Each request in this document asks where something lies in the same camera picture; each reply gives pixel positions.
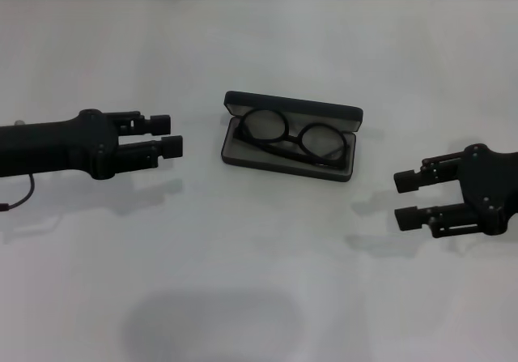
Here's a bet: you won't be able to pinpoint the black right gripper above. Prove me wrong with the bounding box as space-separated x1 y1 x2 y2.
393 143 518 240

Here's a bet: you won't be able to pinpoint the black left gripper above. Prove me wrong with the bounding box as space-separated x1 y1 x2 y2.
0 109 185 181

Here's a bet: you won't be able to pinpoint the black round glasses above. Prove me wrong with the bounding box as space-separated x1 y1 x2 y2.
233 109 351 172

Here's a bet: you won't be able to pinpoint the black glasses case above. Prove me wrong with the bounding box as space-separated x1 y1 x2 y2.
221 90 364 184

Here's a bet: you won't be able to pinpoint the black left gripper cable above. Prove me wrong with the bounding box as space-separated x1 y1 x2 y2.
0 173 36 213

